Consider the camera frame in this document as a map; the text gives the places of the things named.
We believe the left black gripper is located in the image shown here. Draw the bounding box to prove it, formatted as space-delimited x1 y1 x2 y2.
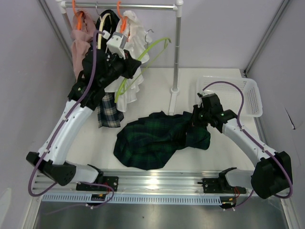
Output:
99 49 142 88

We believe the green plastic hanger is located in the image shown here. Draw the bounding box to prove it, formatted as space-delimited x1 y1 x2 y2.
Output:
114 37 172 103

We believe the white ruffled skirt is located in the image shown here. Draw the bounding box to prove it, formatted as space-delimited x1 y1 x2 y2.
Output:
116 10 152 112

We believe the orange plastic hanger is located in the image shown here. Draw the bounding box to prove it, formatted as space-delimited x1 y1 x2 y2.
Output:
116 1 127 33

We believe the green plaid skirt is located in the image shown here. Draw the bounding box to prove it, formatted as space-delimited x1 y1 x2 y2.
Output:
113 111 211 170

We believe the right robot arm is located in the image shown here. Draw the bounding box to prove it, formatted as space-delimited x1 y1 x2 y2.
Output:
192 94 293 199

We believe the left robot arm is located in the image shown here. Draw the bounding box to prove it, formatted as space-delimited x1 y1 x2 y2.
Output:
26 50 142 191

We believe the navy plaid skirt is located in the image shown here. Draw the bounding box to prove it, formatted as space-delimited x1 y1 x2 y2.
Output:
95 10 124 128

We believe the pink skirt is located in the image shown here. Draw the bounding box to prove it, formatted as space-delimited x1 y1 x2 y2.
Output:
71 10 96 78

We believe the cream plastic hanger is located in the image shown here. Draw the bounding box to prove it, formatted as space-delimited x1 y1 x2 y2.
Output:
97 13 111 50

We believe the orange hanger with pink skirt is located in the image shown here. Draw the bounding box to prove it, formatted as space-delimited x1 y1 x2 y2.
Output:
72 0 84 31

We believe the white plastic basket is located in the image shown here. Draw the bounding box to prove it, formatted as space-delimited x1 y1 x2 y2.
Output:
195 76 263 117

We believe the metal clothes rack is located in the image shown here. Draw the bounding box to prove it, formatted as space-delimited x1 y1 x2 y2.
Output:
56 0 184 117

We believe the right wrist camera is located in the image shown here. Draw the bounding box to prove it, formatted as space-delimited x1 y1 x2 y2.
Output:
197 93 223 115

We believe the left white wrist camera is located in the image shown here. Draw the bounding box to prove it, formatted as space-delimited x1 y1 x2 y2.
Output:
102 30 127 60

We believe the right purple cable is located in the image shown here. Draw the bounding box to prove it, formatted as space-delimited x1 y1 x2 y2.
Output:
202 81 294 198

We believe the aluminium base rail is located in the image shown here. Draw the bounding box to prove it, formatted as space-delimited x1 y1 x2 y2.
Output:
32 168 293 197

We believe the right black mount plate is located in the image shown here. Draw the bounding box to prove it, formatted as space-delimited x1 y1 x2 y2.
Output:
197 178 247 194

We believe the black mount plate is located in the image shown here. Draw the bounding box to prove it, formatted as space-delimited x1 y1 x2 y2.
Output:
76 175 119 192
197 178 247 194

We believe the left black mount plate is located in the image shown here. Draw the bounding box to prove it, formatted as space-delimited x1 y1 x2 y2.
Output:
76 175 119 192

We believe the slotted cable duct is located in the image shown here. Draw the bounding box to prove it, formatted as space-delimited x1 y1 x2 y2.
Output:
42 193 222 206

